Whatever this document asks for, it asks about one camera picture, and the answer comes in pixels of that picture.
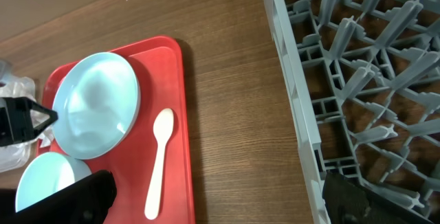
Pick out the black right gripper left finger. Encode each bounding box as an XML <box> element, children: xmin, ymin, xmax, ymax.
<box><xmin>1</xmin><ymin>170</ymin><xmax>117</xmax><ymax>224</ymax></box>

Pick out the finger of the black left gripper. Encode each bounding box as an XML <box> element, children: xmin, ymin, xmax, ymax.
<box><xmin>1</xmin><ymin>97</ymin><xmax>58</xmax><ymax>146</ymax></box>

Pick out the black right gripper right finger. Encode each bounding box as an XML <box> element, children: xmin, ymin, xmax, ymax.
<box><xmin>322</xmin><ymin>172</ymin><xmax>432</xmax><ymax>224</ymax></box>

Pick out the light blue bowl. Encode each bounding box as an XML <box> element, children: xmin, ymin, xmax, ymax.
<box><xmin>15</xmin><ymin>152</ymin><xmax>91</xmax><ymax>212</ymax></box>

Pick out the light blue plate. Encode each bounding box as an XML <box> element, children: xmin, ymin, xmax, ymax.
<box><xmin>52</xmin><ymin>52</ymin><xmax>141</xmax><ymax>159</ymax></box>

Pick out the clear plastic wrap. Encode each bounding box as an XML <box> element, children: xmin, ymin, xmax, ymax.
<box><xmin>1</xmin><ymin>76</ymin><xmax>54</xmax><ymax>148</ymax></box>

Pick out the grey dishwasher rack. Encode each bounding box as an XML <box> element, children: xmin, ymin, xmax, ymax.
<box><xmin>263</xmin><ymin>0</ymin><xmax>439</xmax><ymax>223</ymax></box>

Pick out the clear plastic bin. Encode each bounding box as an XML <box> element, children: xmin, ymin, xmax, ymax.
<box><xmin>1</xmin><ymin>60</ymin><xmax>31</xmax><ymax>172</ymax></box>

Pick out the white plastic spoon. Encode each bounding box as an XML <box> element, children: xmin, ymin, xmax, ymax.
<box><xmin>144</xmin><ymin>108</ymin><xmax>174</xmax><ymax>220</ymax></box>

